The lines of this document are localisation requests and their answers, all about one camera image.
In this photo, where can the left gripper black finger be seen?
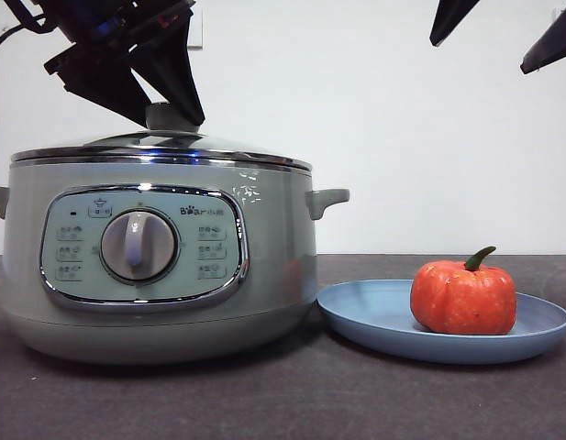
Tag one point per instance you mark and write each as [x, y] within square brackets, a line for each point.
[177, 69]
[103, 78]

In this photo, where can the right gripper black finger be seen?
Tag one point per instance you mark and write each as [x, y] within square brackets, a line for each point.
[450, 18]
[553, 46]

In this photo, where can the glass lid with green knob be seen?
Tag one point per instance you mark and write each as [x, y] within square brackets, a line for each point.
[170, 117]

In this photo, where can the small orange pumpkin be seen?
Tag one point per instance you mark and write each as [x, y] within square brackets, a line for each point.
[461, 298]

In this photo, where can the pale green electric steamer pot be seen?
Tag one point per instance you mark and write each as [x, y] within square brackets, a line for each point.
[273, 256]

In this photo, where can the blue round plate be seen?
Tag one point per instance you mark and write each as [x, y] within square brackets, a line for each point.
[369, 311]

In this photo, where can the white wall socket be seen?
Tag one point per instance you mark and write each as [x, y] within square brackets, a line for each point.
[197, 32]

